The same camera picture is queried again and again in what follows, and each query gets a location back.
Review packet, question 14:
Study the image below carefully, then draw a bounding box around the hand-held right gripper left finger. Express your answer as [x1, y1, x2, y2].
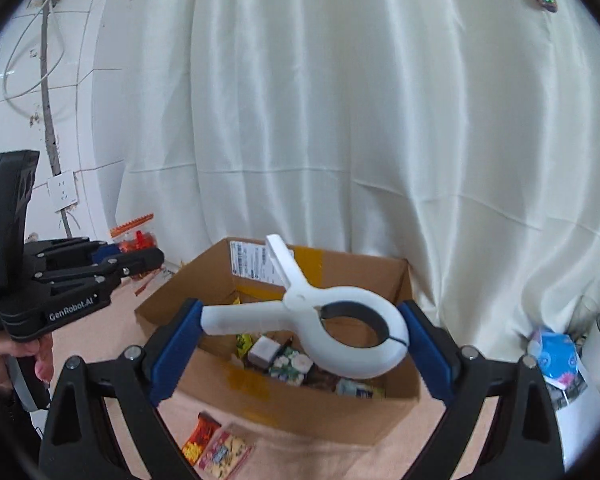
[39, 297, 204, 480]

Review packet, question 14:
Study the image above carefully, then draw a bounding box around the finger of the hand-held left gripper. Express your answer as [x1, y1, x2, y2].
[32, 246, 165, 306]
[24, 236, 119, 273]

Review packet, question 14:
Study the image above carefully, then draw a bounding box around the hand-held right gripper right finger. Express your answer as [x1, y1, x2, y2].
[397, 300, 565, 480]

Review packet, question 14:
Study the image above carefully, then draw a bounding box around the orange zip packet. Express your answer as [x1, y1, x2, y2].
[109, 212, 159, 257]

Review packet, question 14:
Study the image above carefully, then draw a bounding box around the floral tissue box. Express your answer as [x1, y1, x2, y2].
[267, 347, 314, 387]

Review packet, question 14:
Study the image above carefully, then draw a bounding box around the brown cardboard box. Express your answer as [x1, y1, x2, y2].
[134, 237, 422, 446]

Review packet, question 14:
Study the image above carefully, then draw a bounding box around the white plastic clamp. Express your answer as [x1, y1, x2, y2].
[200, 234, 411, 380]

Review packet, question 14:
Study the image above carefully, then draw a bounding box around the orange green snack packet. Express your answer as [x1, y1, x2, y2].
[181, 411, 222, 464]

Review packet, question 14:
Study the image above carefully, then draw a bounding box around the red yellow snack packet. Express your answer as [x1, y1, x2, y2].
[196, 425, 257, 480]

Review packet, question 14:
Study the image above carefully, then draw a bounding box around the brown snack bar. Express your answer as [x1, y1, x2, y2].
[304, 366, 340, 392]

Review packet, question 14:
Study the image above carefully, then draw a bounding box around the white curtain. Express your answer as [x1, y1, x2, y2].
[112, 0, 600, 361]

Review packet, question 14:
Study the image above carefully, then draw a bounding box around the white wall outlet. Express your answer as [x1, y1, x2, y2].
[46, 170, 78, 212]

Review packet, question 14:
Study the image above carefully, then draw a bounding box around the white wall cable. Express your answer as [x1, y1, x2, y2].
[2, 0, 70, 122]

